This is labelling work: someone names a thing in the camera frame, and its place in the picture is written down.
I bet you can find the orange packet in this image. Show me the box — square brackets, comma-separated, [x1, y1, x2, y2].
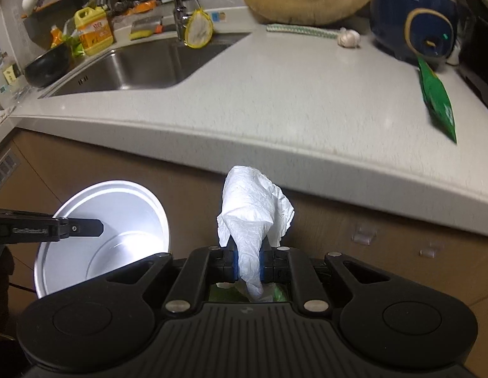
[110, 0, 160, 15]

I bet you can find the steel kitchen faucet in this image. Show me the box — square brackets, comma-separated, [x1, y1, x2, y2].
[98, 0, 193, 44]

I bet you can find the white plastic bag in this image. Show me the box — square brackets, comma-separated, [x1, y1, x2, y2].
[216, 164, 296, 300]

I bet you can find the cabinet vent grille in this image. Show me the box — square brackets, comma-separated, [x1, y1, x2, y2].
[0, 150, 22, 199]

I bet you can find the black pan with chopsticks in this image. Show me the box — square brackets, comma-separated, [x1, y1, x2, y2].
[22, 0, 93, 48]

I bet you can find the green leafy packet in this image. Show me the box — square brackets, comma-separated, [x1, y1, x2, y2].
[62, 31, 86, 58]

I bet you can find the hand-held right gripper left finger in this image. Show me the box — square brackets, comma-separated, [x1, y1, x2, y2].
[106, 246, 240, 316]

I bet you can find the black rice cooker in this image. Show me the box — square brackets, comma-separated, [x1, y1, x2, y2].
[454, 0, 488, 107]

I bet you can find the white paper bowl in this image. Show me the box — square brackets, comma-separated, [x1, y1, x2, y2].
[33, 180, 171, 299]

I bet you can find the blue rice cooker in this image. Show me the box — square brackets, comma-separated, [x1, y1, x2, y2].
[370, 0, 461, 64]

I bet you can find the black bowl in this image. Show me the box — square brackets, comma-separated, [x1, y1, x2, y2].
[24, 41, 72, 88]

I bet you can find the garlic bulb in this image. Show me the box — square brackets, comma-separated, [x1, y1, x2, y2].
[337, 27, 361, 49]

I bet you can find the yellow-rimmed hanging scrub pad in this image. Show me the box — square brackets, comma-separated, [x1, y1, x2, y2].
[186, 7, 214, 50]

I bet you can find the yellow detergent bottle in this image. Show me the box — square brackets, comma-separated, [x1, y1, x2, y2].
[74, 6, 114, 56]

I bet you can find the stainless steel sink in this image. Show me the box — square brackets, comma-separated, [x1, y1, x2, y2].
[38, 31, 252, 98]

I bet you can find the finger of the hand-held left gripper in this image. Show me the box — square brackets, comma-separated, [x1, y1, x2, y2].
[54, 217, 105, 242]

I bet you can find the wooden cabinet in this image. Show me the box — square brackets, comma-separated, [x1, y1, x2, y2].
[0, 126, 488, 324]

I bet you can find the green and white woven cord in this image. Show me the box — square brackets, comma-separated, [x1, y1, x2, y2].
[266, 24, 341, 41]

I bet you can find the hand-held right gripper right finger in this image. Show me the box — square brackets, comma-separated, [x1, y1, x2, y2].
[260, 246, 386, 316]

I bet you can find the long green snack packet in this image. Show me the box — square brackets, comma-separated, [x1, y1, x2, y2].
[416, 56, 458, 145]

